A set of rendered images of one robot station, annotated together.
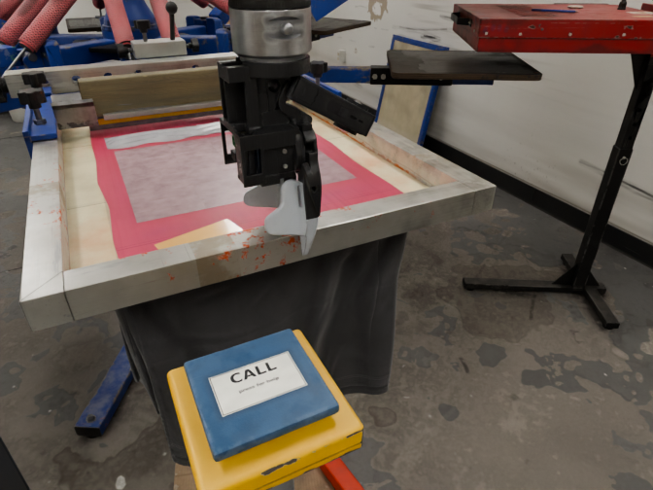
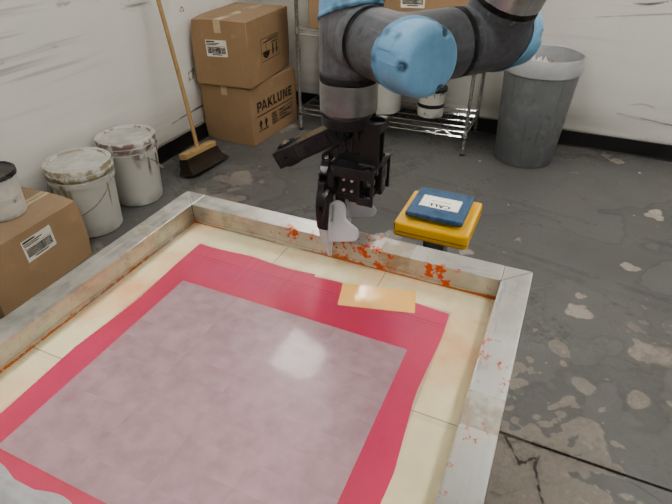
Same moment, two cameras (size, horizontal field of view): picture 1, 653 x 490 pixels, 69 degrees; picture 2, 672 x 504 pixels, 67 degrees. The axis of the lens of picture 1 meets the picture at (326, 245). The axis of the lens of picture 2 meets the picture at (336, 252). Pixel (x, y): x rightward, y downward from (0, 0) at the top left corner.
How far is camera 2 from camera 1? 1.08 m
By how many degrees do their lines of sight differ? 98
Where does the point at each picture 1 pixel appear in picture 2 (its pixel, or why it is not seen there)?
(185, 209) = (353, 339)
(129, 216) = (405, 365)
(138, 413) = not seen: outside the picture
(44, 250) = (508, 307)
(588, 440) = not seen: hidden behind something
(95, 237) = (452, 353)
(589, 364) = not seen: outside the picture
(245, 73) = (377, 118)
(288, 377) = (428, 198)
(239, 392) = (450, 204)
